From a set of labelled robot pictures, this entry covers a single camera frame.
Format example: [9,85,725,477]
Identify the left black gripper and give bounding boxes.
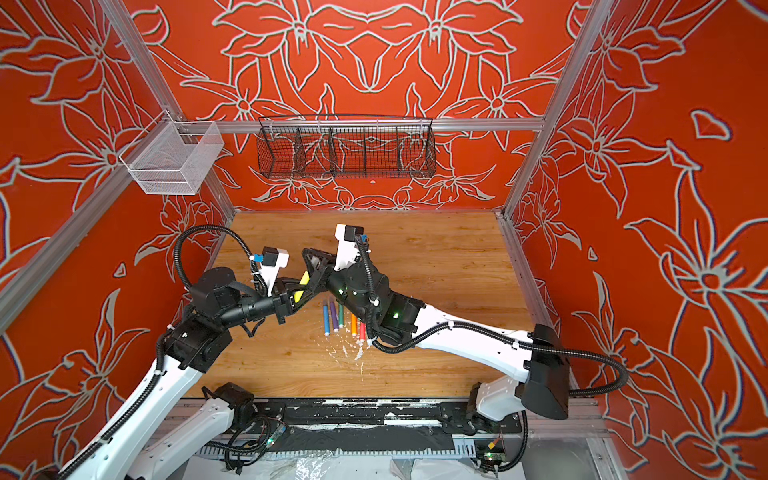
[222,272,308,327]

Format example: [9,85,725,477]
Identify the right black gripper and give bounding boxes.
[296,251,377,329]

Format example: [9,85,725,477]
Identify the yellow marker pen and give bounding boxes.
[293,271,310,303]

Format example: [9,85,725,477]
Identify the purple marker pen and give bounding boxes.
[329,300,339,332]

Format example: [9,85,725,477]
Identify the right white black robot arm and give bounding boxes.
[302,248,629,421]

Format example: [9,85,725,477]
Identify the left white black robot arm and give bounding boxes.
[42,263,310,479]

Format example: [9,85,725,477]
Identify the clear plastic bin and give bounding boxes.
[118,111,224,195]

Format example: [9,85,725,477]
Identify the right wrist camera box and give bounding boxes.
[334,224,364,271]

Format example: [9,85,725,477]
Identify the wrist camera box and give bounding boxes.
[334,224,364,271]
[249,247,290,296]

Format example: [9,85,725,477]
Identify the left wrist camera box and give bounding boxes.
[249,247,290,296]

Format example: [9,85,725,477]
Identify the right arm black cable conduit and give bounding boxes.
[356,236,630,397]

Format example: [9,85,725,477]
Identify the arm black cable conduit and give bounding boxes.
[356,236,630,397]
[53,224,268,480]

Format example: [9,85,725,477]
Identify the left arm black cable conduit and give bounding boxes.
[53,224,268,480]

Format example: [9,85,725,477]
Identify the black wire mesh basket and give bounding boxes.
[256,114,437,180]

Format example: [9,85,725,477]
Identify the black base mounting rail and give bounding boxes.
[201,397,523,455]

